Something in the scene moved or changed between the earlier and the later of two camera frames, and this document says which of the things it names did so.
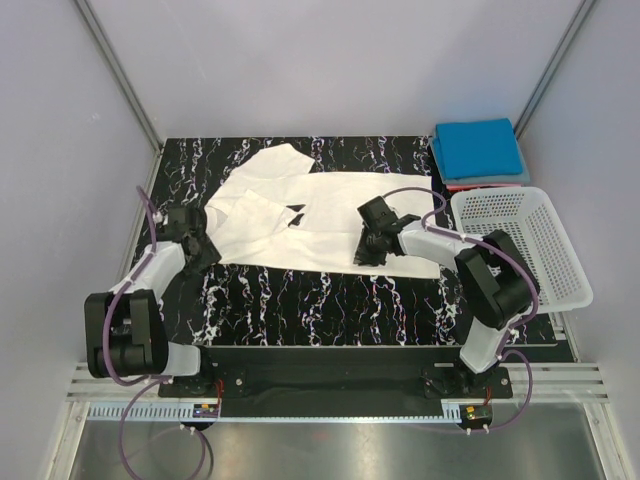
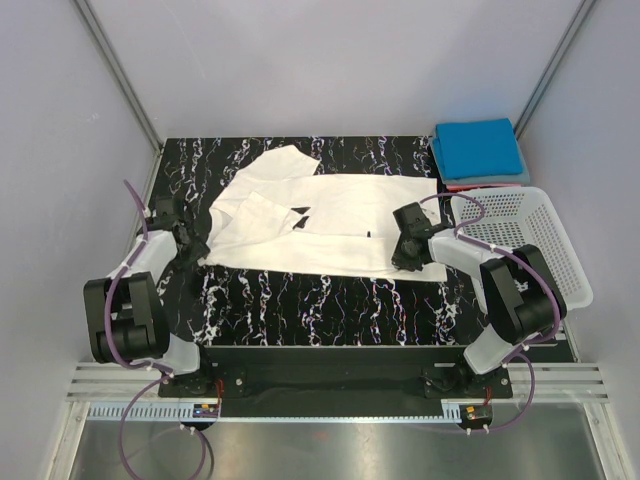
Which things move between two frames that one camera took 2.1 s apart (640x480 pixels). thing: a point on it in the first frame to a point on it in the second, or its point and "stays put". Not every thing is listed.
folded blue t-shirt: (477, 148) stays put
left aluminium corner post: (95, 21) stays put
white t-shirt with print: (276, 213) stays put
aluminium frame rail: (557, 381) stays put
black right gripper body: (369, 251) to (402, 256)
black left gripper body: (207, 254) to (195, 249)
